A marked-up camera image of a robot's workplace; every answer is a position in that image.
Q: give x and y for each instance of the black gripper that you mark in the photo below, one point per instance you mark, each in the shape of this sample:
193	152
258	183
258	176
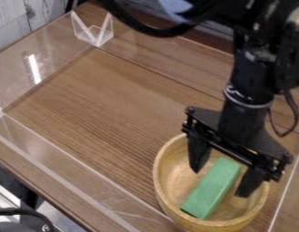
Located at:
236	132

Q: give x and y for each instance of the green rectangular block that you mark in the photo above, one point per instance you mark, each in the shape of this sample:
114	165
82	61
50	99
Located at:
206	195

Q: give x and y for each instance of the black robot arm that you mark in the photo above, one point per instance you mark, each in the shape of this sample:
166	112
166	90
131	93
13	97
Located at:
265	71

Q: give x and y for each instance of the brown wooden bowl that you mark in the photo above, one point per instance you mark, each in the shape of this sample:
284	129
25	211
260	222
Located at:
174	181

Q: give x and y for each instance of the clear acrylic enclosure wall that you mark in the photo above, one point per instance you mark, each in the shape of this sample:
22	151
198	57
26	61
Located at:
87	112

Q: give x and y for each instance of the grey metal frame part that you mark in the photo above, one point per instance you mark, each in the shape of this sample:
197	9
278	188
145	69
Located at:
21	218

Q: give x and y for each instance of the clear acrylic corner bracket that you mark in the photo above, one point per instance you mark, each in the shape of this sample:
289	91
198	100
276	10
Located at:
94	35

